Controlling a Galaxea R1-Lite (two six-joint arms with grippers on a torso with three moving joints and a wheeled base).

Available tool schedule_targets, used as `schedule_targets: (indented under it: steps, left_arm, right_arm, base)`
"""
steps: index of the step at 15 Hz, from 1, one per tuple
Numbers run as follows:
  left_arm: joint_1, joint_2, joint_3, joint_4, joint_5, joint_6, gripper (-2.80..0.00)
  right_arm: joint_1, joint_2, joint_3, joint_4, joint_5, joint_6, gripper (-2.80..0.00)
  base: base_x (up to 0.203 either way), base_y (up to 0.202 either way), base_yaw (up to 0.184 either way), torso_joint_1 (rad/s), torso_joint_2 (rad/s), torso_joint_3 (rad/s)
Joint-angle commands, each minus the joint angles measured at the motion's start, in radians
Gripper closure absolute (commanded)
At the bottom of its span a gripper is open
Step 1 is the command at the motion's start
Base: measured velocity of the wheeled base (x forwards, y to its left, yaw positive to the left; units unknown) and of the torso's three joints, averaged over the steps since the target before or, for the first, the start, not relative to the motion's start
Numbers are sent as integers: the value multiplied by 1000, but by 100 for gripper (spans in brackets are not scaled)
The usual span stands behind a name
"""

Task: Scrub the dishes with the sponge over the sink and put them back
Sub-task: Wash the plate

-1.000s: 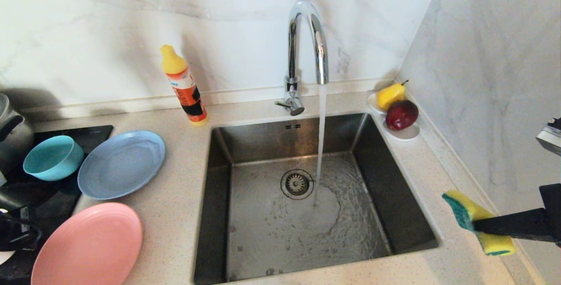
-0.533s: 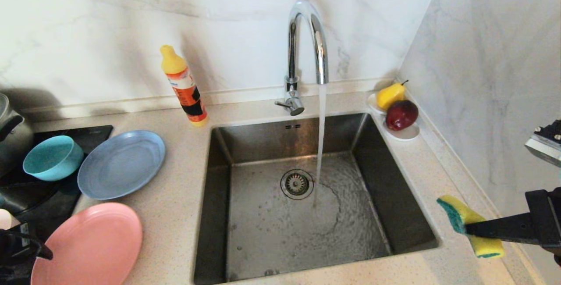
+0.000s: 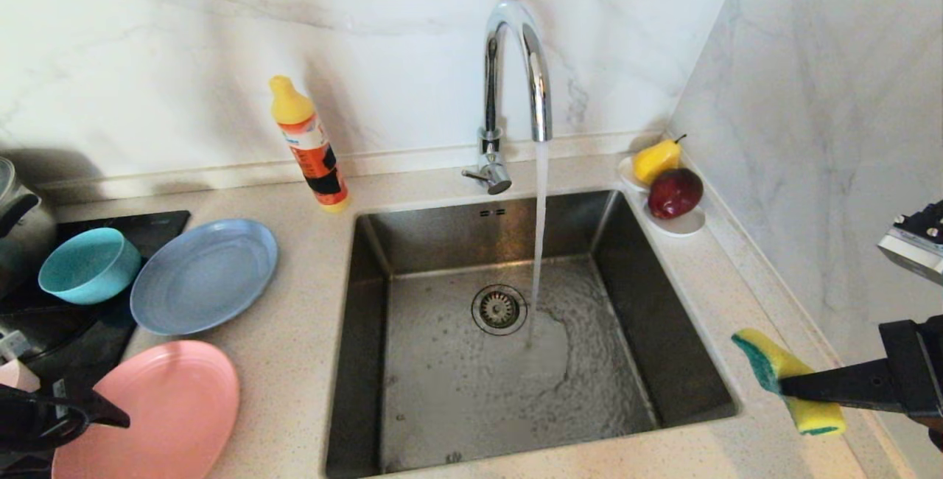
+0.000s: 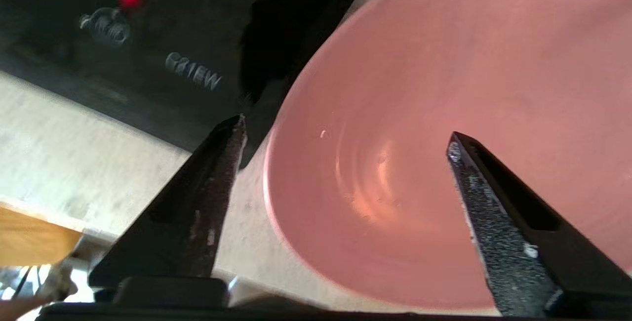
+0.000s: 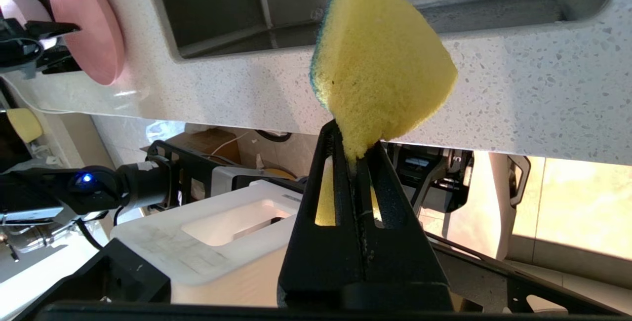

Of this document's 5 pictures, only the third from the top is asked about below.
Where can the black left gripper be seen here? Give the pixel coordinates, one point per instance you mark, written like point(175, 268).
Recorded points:
point(22, 420)

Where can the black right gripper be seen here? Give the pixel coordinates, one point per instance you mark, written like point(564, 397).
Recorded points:
point(917, 368)

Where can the small light pink plate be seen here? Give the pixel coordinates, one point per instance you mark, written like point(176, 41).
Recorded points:
point(16, 376)

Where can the yellow sponge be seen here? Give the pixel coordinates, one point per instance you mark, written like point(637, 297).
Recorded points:
point(766, 361)

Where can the large salmon pink plate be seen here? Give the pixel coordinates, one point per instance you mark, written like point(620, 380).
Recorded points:
point(162, 413)

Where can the teal bowl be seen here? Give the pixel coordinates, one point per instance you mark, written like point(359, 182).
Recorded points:
point(88, 265)

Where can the blue plate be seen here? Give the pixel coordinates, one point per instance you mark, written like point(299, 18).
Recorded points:
point(202, 276)

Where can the orange dish soap bottle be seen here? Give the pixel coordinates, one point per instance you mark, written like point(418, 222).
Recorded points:
point(313, 155)

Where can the metal sink drain strainer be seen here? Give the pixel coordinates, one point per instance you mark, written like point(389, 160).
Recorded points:
point(499, 311)

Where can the stainless steel sink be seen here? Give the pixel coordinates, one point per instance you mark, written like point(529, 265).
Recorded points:
point(457, 405)

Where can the black induction cooktop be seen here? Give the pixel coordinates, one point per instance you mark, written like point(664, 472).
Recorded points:
point(74, 346)

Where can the stainless steel pot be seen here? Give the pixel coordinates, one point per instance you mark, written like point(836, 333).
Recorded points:
point(26, 236)

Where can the white fruit dish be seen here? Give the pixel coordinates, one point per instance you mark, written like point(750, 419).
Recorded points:
point(683, 226)

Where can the dark red apple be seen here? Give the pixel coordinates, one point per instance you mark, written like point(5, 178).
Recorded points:
point(673, 194)

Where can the yellow pear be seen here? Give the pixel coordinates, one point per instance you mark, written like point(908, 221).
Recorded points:
point(653, 161)

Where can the chrome gooseneck faucet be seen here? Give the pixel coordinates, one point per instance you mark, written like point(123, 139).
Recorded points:
point(491, 96)

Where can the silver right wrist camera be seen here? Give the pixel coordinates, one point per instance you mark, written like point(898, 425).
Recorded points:
point(917, 247)

